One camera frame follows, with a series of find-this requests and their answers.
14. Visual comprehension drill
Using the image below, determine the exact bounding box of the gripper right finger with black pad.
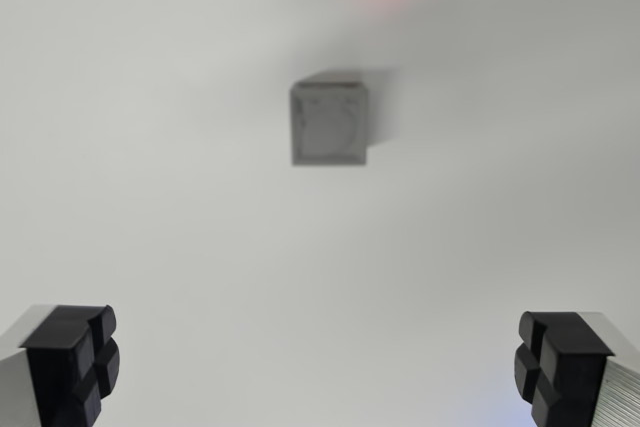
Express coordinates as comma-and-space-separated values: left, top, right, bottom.
512, 309, 640, 427

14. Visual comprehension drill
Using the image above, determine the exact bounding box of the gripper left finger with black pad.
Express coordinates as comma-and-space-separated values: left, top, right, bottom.
0, 303, 122, 427

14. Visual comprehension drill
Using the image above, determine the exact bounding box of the grey embossed rubber cube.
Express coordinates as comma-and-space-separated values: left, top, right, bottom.
289, 70, 372, 168

